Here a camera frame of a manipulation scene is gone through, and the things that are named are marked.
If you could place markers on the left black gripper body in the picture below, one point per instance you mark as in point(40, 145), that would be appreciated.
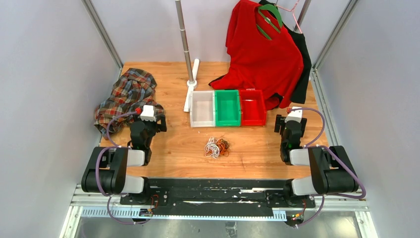
point(154, 127)

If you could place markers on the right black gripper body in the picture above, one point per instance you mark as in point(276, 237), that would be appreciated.
point(280, 124)

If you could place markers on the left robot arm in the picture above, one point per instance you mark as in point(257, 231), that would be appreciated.
point(106, 171)

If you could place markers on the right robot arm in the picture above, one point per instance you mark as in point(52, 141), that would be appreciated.
point(331, 170)

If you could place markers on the black t-shirt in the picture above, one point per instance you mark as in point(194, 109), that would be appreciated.
point(286, 60)

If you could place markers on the red plastic bin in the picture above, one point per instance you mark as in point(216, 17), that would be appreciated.
point(253, 112)

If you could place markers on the plaid flannel shirt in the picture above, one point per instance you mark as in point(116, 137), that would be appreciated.
point(134, 89)

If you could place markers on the white plastic bin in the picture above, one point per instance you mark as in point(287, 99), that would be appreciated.
point(202, 109)

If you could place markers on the white rack base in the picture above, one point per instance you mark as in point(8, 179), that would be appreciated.
point(192, 85)

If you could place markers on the green plastic bin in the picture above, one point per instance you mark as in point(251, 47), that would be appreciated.
point(227, 108)

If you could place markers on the red t-shirt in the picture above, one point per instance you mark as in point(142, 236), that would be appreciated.
point(241, 43)

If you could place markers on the green clothes hanger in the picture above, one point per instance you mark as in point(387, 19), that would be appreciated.
point(272, 9)

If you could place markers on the silver rack pole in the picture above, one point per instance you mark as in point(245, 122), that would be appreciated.
point(184, 42)
point(302, 14)

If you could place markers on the right silver rack pole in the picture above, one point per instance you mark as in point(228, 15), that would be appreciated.
point(302, 14)

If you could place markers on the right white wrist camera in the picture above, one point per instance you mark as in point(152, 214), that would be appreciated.
point(294, 114)

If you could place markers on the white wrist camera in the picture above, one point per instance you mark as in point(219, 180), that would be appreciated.
point(294, 114)
point(148, 113)

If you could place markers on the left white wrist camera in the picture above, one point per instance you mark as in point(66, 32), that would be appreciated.
point(148, 113)

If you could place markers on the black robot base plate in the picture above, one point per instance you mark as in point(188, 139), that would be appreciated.
point(218, 197)

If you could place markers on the aluminium frame rail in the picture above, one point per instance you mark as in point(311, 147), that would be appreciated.
point(94, 216)

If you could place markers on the pink wire hanger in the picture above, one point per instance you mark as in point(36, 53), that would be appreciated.
point(292, 10)

